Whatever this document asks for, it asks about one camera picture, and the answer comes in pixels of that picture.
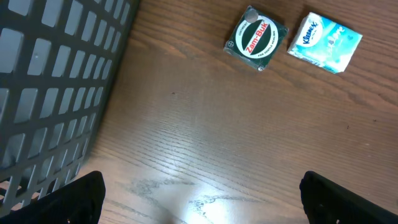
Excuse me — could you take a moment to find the teal white tissue pack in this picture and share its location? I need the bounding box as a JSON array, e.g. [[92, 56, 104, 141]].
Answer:
[[287, 12, 363, 73]]

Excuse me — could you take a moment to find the grey plastic shopping basket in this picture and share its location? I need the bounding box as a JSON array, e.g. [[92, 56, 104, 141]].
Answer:
[[1, 0, 139, 216]]

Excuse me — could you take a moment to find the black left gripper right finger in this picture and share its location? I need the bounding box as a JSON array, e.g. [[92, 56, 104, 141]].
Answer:
[[299, 171, 397, 224]]

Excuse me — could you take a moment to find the dark green round-label pack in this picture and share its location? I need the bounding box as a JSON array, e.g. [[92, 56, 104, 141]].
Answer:
[[224, 6, 289, 72]]

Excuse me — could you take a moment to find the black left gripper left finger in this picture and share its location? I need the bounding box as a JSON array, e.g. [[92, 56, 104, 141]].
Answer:
[[1, 170, 106, 224]]

